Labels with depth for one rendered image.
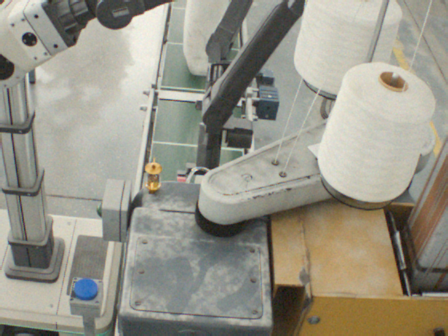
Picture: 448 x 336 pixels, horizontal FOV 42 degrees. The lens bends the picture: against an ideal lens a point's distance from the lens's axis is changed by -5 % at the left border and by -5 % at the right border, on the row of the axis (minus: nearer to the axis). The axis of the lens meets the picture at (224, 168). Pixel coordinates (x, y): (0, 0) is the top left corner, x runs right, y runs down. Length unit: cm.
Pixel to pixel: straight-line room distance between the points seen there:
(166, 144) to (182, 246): 168
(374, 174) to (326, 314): 30
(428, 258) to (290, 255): 24
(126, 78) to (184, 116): 97
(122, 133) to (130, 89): 41
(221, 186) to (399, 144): 32
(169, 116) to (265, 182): 183
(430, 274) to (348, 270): 15
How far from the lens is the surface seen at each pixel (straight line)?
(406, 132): 79
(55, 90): 363
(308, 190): 104
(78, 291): 153
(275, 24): 127
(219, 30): 168
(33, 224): 212
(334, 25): 98
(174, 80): 304
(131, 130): 332
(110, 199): 107
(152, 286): 94
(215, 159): 146
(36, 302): 225
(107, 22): 124
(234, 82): 134
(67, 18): 126
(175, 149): 263
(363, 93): 78
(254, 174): 102
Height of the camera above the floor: 210
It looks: 42 degrees down
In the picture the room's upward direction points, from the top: 9 degrees clockwise
